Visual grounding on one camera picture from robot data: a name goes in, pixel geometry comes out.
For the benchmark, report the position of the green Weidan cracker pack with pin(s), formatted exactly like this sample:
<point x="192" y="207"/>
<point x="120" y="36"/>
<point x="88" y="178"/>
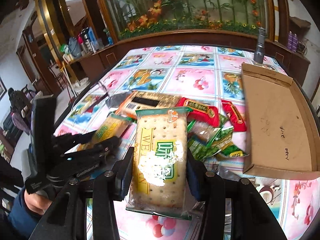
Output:
<point x="160" y="163"/>
<point x="113" y="126"/>

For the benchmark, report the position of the brown cardboard box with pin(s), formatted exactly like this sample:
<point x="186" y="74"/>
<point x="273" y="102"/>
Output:
<point x="282" y="137"/>

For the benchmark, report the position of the orange cracker pack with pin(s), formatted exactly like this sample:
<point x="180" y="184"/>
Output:
<point x="139" y="100"/>

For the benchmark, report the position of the silver foil snack bag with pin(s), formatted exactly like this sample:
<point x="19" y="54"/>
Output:
<point x="116" y="100"/>

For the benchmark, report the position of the person left hand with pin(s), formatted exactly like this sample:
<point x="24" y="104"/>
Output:
<point x="37" y="203"/>

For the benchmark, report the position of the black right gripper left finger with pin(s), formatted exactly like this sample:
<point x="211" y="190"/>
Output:
<point x="66" y="217"/>

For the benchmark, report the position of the red snack packet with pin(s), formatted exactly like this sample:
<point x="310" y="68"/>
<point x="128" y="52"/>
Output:
<point x="201" y="112"/>
<point x="234" y="116"/>

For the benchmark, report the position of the purple bottle pair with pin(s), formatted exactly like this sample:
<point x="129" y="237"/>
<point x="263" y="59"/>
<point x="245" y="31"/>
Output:
<point x="292" y="42"/>

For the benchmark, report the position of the purple framed eyeglasses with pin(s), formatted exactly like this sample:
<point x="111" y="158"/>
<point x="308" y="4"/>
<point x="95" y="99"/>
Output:
<point x="103" y="89"/>

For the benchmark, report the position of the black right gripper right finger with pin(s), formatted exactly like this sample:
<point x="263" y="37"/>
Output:
<point x="251" y="218"/>

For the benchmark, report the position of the green pea snack packet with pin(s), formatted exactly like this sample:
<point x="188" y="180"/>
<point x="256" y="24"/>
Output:
<point x="203" y="139"/>

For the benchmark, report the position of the floral tablecloth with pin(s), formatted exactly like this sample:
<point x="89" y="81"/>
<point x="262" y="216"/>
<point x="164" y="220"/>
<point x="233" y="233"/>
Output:
<point x="208" y="75"/>

